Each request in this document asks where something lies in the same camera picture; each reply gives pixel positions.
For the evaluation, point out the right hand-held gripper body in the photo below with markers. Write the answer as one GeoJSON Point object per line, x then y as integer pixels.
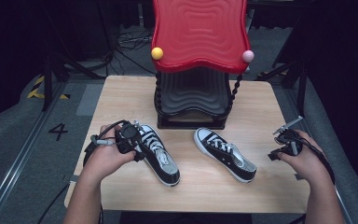
{"type": "Point", "coordinates": [292, 143]}

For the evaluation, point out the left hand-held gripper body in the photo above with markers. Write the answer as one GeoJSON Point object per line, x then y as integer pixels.
{"type": "Point", "coordinates": [129, 137]}

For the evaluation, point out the black white canvas sneaker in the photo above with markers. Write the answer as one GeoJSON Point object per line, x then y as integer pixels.
{"type": "Point", "coordinates": [161, 161]}
{"type": "Point", "coordinates": [227, 155]}

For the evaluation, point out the red and black shoe rack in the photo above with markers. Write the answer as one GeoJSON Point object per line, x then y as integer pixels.
{"type": "Point", "coordinates": [199, 34]}

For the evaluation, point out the person's right hand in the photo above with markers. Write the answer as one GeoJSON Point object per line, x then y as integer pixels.
{"type": "Point", "coordinates": [309, 161]}

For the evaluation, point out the person's left hand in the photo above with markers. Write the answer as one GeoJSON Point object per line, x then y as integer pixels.
{"type": "Point", "coordinates": [105, 160]}

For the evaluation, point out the grey tape piece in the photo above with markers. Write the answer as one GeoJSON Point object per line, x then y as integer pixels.
{"type": "Point", "coordinates": [299, 176]}

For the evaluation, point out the black metal stand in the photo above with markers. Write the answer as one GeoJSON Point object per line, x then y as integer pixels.
{"type": "Point", "coordinates": [301, 87]}
{"type": "Point", "coordinates": [47, 84]}

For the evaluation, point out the yellow black hazard tape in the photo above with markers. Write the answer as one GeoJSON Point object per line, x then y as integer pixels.
{"type": "Point", "coordinates": [36, 90]}

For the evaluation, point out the grey metal floor rail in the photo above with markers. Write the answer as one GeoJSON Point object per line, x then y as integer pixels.
{"type": "Point", "coordinates": [18, 161]}

